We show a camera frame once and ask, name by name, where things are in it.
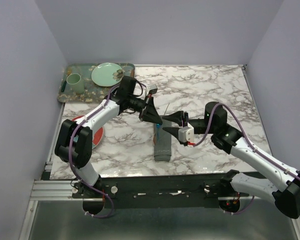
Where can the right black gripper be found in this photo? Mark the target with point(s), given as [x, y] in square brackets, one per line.
[177, 116]

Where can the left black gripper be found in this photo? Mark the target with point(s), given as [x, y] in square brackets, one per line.
[150, 114]

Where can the blue metal fork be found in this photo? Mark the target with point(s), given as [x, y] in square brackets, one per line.
[159, 131]

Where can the dark grey cloth napkin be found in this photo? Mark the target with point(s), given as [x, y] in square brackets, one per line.
[162, 148]

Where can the copper spoon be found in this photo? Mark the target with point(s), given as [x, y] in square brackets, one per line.
[154, 141]

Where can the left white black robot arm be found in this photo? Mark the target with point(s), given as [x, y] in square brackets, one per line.
[78, 155]

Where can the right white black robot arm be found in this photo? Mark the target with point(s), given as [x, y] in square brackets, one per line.
[234, 141]

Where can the brown wooden chopstick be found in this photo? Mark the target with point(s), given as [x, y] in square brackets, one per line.
[133, 73]

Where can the red blue floral plate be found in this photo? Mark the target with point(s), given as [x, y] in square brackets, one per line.
[98, 136]

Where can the mint green plate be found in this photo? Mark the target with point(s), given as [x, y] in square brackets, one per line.
[107, 74]

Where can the green floral tray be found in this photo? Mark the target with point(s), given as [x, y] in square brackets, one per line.
[92, 92]

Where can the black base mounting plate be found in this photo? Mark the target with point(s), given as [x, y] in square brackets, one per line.
[202, 190]

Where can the mint green cup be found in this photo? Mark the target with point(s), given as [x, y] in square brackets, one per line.
[76, 83]

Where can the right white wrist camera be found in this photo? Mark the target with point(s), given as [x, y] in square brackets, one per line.
[187, 134]

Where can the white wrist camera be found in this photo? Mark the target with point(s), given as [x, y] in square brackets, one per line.
[151, 89]
[187, 134]

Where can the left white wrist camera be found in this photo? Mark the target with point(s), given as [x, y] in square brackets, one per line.
[151, 89]

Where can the green handled utensil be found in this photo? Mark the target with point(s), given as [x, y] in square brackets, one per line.
[63, 86]

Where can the aluminium frame rail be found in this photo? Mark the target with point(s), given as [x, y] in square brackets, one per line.
[52, 191]

